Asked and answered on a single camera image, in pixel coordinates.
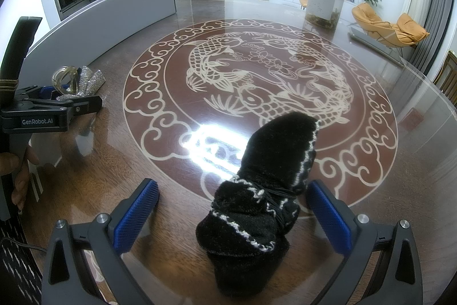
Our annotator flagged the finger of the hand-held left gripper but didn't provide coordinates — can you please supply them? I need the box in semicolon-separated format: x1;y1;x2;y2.
16;85;58;102
27;95;103;117

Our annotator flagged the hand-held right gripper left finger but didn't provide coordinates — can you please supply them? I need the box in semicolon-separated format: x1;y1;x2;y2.
42;178;160;305

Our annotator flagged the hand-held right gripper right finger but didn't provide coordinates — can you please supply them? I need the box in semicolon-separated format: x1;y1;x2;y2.
306;180;424;305

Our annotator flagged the black knitted glove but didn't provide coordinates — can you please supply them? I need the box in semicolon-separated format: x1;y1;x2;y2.
196;112;319;298

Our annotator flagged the brown patterned wooden desktop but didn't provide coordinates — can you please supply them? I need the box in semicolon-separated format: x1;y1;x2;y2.
21;0;457;305

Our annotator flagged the person's left hand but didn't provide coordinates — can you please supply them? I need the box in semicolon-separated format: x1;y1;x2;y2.
0;146;40;212

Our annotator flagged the black patterned clothing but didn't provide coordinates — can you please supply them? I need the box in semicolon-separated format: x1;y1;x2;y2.
0;216;44;305

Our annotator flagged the wooden chair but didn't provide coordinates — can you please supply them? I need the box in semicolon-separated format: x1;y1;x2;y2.
433;49;457;99

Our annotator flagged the orange lounge chair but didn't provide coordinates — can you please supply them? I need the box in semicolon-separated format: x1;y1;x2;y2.
391;13;431;48
352;3;397;41

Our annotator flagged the clear plastic container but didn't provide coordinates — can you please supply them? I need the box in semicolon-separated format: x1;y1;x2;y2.
304;0;348;30

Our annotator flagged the grey curtain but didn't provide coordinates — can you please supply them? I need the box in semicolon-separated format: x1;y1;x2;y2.
410;0;457;84

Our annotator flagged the thin black cable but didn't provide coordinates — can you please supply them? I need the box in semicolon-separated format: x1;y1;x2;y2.
0;239;48;253

